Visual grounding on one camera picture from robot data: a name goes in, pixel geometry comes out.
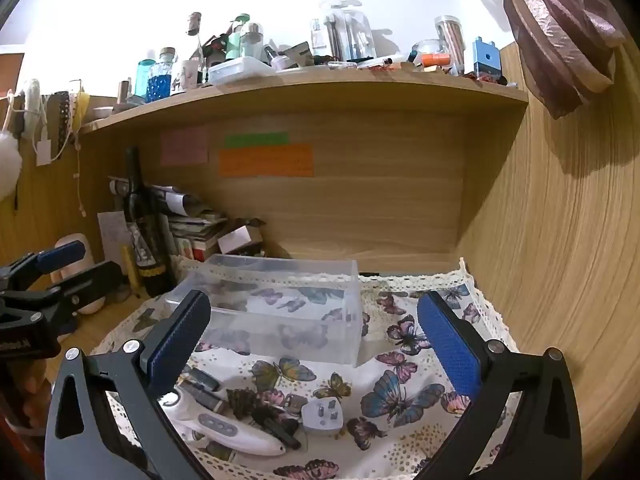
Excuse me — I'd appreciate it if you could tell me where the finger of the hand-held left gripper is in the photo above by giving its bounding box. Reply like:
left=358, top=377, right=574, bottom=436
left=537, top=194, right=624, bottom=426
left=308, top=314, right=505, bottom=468
left=0, top=240, right=87, bottom=281
left=30, top=261, right=124, bottom=333

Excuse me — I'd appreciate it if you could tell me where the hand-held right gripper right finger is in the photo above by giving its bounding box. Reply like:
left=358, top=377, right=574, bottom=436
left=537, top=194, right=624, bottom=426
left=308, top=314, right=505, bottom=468
left=415, top=290, right=583, bottom=480

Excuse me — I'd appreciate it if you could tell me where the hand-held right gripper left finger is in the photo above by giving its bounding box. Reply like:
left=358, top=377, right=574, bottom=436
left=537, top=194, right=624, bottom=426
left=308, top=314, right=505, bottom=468
left=45, top=290, right=213, bottom=480

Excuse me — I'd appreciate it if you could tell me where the person's left hand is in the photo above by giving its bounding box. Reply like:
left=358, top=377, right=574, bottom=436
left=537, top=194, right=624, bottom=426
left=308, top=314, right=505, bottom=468
left=0, top=357, right=53, bottom=456

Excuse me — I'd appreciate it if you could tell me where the yellow tube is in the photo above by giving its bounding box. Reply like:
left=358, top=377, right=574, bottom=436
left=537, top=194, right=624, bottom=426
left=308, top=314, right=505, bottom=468
left=122, top=246, right=142, bottom=292

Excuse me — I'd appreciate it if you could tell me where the dark grey shaver head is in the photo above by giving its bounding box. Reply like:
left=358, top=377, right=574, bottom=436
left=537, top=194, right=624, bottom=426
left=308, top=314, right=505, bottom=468
left=182, top=367, right=223, bottom=401

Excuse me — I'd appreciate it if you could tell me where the white paper sheet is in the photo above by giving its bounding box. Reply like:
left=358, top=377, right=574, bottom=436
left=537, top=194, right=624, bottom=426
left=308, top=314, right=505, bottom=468
left=97, top=210, right=132, bottom=263

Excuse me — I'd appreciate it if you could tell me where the butterfly print tablecloth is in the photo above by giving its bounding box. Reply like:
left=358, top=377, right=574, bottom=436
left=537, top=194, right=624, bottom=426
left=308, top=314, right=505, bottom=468
left=92, top=257, right=522, bottom=480

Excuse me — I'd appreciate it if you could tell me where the dark wine bottle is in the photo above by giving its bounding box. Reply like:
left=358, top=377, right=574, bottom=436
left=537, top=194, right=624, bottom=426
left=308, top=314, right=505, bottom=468
left=124, top=146, right=174, bottom=297

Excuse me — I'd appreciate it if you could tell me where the black hair claw clip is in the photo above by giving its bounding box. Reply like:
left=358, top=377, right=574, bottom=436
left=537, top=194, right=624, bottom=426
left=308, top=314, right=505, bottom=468
left=226, top=388, right=273, bottom=418

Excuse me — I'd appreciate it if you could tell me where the white electric shaver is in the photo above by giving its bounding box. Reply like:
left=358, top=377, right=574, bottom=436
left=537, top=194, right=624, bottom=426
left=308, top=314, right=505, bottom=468
left=159, top=386, right=290, bottom=457

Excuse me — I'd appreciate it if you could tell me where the clear plastic storage box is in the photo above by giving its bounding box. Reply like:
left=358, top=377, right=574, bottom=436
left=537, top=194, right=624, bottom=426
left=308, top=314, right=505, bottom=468
left=165, top=254, right=364, bottom=367

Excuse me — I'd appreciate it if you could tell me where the stack of books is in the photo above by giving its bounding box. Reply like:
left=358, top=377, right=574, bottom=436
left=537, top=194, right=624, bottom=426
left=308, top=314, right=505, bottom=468
left=150, top=185, right=228, bottom=262

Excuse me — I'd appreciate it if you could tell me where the white fluffy pompom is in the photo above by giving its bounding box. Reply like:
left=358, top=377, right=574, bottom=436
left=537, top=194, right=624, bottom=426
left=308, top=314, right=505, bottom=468
left=0, top=130, right=24, bottom=200

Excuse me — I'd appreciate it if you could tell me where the small white carton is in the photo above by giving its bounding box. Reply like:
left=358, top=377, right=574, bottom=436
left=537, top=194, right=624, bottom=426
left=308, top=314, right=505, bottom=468
left=217, top=225, right=264, bottom=255

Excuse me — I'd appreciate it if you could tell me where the black lace ribbon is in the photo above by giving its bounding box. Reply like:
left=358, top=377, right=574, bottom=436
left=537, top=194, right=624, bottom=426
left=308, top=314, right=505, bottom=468
left=53, top=91, right=72, bottom=161

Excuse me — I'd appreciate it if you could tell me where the white plug adapter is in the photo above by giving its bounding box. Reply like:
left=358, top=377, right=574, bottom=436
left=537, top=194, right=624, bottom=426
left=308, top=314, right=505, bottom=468
left=301, top=396, right=346, bottom=436

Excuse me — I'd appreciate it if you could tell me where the yellow ribbon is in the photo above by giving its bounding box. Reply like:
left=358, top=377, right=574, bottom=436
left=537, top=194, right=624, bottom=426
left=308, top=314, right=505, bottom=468
left=71, top=80, right=92, bottom=151

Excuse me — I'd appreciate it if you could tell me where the pink sticky note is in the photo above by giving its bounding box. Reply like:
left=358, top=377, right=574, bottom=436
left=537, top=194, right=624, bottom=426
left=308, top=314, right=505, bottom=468
left=160, top=127, right=209, bottom=165

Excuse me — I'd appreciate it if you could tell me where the blue liquid bottle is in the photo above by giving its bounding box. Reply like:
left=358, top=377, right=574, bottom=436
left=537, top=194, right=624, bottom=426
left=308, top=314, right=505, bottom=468
left=136, top=59, right=162, bottom=103

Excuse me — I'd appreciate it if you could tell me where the orange sticky note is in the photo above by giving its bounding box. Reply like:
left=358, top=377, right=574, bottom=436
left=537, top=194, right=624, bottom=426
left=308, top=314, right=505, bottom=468
left=219, top=144, right=315, bottom=178

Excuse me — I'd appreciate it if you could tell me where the green sticky note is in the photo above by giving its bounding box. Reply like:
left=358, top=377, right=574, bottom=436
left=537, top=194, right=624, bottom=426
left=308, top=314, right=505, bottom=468
left=224, top=132, right=290, bottom=148

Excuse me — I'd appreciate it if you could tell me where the clear glass bottle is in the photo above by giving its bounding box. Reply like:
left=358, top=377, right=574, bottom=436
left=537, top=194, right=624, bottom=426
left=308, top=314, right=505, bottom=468
left=158, top=47, right=178, bottom=96

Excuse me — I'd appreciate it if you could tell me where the white flat plastic case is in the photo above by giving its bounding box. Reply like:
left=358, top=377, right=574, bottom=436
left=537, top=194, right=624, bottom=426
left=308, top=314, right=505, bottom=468
left=207, top=57, right=277, bottom=86

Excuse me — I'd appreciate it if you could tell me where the wooden shelf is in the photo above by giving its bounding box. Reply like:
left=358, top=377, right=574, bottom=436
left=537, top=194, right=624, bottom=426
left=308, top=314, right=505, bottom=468
left=79, top=79, right=531, bottom=267

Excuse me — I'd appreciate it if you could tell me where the green and white bottle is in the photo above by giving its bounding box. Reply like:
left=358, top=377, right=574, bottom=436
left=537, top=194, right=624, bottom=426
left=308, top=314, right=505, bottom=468
left=226, top=12, right=251, bottom=61

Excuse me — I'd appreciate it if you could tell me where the blue plastic block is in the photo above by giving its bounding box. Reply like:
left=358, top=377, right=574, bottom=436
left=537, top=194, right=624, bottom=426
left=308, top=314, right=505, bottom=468
left=472, top=37, right=501, bottom=81

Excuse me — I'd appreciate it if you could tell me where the clear cylinder jar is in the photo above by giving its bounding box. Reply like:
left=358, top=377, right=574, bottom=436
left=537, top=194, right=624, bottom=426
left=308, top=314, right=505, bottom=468
left=434, top=15, right=467, bottom=77

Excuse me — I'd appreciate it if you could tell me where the clear pen package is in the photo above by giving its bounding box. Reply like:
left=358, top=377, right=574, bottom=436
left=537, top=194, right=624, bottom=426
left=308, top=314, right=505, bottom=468
left=310, top=0, right=377, bottom=61

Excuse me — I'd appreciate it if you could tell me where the brown hanging bag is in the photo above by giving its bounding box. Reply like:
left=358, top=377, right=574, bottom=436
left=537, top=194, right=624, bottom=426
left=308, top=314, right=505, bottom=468
left=502, top=0, right=629, bottom=121

